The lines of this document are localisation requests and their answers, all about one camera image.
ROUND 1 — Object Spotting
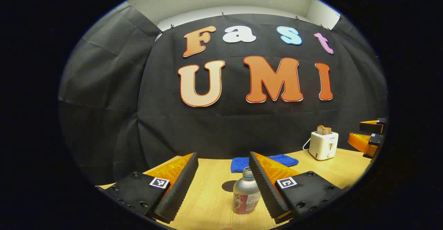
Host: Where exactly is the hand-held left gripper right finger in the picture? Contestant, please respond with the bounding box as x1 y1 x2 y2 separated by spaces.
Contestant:
248 151 341 224

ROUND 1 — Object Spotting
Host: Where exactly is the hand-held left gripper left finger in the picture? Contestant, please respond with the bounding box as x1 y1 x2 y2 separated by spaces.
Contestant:
104 152 199 224

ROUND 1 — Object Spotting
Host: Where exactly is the silver water bottle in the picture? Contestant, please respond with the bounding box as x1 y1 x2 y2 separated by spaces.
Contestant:
233 167 262 215

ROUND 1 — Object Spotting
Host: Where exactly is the blue towel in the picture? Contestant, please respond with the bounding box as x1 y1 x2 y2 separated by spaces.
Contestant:
231 154 299 173

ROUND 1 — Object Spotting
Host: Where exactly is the white toaster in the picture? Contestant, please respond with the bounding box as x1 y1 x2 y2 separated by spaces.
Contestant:
309 130 339 161

